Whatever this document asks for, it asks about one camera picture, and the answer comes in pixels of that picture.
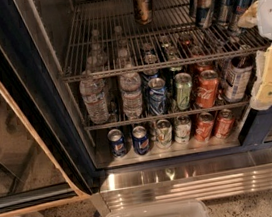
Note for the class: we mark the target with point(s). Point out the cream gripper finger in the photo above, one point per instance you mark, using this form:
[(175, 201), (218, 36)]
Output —
[(249, 19)]

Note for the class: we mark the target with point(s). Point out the white blue can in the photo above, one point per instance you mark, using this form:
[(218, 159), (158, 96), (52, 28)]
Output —
[(237, 76)]

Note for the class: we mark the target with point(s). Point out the red coca cola can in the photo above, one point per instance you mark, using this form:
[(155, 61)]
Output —
[(207, 87)]

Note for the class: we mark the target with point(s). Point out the green soda can middle shelf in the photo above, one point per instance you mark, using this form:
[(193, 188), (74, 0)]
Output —
[(183, 88)]

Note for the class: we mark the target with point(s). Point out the gold brown can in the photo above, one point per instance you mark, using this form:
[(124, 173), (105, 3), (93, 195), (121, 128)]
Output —
[(143, 11)]

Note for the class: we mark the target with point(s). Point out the left red can bottom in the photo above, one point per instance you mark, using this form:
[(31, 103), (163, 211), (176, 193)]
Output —
[(205, 122)]

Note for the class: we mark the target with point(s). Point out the right red can bottom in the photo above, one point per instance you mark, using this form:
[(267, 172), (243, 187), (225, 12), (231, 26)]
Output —
[(224, 124)]

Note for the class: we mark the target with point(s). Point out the blue pepsi can middle shelf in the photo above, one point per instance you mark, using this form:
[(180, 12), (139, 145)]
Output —
[(157, 96)]

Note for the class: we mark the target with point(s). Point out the right pepsi can bottom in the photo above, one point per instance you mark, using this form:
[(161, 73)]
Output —
[(140, 140)]

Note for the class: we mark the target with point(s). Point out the pepsi can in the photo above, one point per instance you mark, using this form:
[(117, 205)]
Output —
[(140, 140), (117, 144)]

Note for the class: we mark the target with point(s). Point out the left pepsi can bottom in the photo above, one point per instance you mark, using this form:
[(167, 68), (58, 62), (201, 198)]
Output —
[(117, 144)]

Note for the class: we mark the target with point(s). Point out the open glass fridge door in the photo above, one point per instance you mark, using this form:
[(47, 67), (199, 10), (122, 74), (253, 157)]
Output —
[(43, 162)]

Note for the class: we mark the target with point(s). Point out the right front water bottle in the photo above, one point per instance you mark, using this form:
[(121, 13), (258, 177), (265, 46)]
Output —
[(130, 86)]

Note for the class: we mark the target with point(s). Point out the water bottle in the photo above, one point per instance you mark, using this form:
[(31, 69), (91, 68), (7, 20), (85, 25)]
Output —
[(130, 86), (93, 95)]

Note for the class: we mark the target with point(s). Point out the left front water bottle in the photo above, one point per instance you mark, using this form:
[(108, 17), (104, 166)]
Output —
[(93, 95)]

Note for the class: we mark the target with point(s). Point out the middle wire shelf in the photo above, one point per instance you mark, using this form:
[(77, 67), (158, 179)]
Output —
[(120, 120)]

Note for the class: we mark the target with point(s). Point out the wire shelf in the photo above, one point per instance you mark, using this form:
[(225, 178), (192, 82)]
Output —
[(170, 39), (120, 120)]

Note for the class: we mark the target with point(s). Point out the top wire shelf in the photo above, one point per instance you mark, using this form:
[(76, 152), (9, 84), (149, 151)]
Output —
[(170, 39)]

